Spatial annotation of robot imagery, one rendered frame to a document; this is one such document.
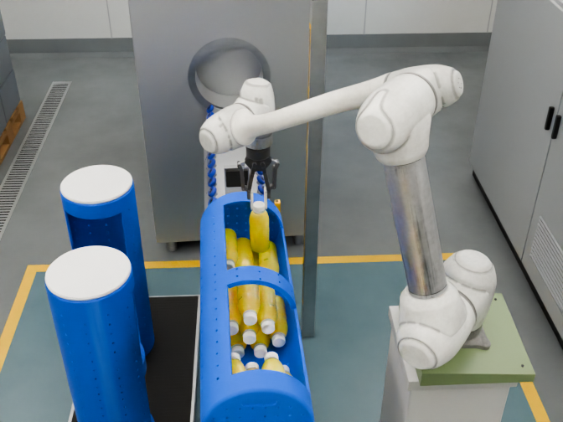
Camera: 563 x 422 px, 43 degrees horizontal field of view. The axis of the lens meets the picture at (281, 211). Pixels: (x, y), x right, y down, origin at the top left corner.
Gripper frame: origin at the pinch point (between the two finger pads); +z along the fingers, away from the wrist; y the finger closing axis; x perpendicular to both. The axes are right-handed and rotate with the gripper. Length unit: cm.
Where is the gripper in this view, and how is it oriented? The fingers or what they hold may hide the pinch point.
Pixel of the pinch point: (258, 198)
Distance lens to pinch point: 231.9
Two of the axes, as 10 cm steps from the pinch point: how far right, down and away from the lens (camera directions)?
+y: -10.0, 0.5, -0.8
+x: 1.0, 5.8, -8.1
